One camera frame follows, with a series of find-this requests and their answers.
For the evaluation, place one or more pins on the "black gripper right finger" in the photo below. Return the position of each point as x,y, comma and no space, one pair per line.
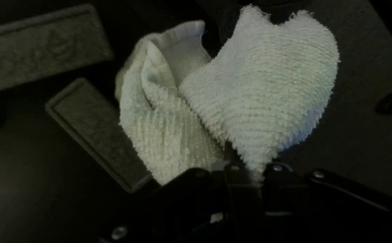
323,206

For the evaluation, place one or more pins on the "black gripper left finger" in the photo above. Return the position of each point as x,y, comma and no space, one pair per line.
179,212

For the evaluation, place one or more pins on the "dark rectangular block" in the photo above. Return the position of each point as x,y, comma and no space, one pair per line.
52,43
94,123

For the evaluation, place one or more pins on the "white towel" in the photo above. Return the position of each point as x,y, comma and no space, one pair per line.
264,92

